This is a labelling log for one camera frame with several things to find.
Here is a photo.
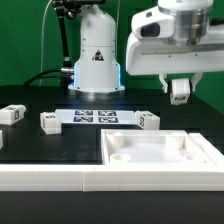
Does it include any white U-shaped obstacle fence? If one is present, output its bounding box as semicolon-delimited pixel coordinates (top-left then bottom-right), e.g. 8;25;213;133
0;129;224;192

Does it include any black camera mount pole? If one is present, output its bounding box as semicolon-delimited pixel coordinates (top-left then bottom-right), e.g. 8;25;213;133
52;0;106;75

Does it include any white sheet with AprilTags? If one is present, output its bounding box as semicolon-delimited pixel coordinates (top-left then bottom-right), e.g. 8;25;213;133
55;109;136;125

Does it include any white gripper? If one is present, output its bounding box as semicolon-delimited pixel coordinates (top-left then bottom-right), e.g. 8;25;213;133
126;34;224;94

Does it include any grey cable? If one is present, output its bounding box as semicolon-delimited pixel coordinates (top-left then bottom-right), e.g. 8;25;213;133
38;0;54;87

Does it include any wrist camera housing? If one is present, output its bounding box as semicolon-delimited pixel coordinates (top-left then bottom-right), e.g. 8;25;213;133
131;7;175;39

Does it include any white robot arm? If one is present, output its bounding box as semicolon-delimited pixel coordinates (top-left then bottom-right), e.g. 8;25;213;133
69;0;224;105

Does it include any black cable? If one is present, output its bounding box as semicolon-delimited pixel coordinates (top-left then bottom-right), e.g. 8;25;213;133
22;68;73;88

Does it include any white square tabletop part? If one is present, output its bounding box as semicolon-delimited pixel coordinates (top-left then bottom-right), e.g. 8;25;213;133
101;129;215;165

